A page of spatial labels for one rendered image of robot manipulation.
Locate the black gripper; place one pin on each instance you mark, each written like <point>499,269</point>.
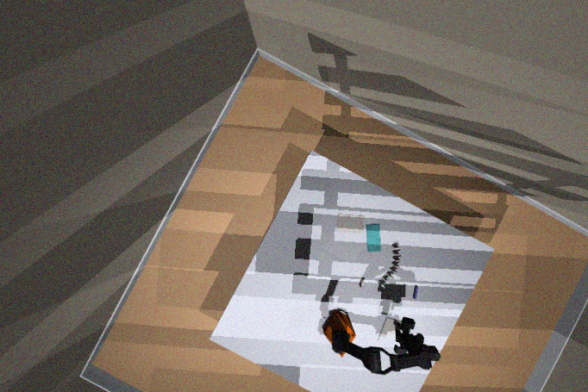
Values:
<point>404,338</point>

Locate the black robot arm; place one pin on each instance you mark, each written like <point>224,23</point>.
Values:
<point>418,354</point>

